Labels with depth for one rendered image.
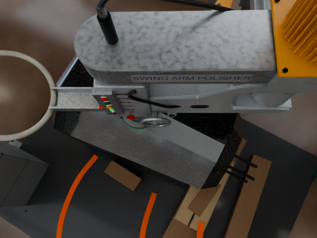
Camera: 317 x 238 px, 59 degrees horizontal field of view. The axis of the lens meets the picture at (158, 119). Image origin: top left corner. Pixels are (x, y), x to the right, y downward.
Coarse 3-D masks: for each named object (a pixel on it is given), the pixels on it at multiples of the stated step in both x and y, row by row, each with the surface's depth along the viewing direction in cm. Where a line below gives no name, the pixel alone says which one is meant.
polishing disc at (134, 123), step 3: (123, 117) 170; (126, 117) 170; (135, 117) 170; (138, 117) 170; (141, 117) 170; (144, 117) 170; (147, 117) 170; (126, 120) 170; (129, 120) 170; (132, 120) 170; (135, 120) 169; (138, 120) 169; (129, 123) 169; (132, 123) 169; (135, 123) 169; (138, 123) 169; (132, 126) 169; (135, 126) 169; (138, 126) 168; (141, 126) 168; (144, 126) 168
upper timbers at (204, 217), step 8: (224, 176) 224; (224, 184) 223; (192, 192) 222; (184, 200) 221; (192, 200) 221; (216, 200) 220; (184, 208) 219; (208, 208) 219; (176, 216) 218; (184, 216) 218; (192, 216) 226; (200, 216) 217; (208, 216) 217; (192, 224) 216
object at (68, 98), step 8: (56, 88) 151; (64, 88) 151; (72, 88) 151; (80, 88) 151; (88, 88) 150; (64, 96) 154; (72, 96) 154; (80, 96) 154; (88, 96) 154; (56, 104) 153; (64, 104) 153; (72, 104) 153; (80, 104) 153; (88, 104) 153; (96, 104) 153
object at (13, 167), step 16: (0, 144) 217; (16, 144) 258; (0, 160) 182; (16, 160) 199; (32, 160) 222; (0, 176) 190; (16, 176) 209; (32, 176) 232; (0, 192) 199; (16, 192) 219; (32, 192) 244
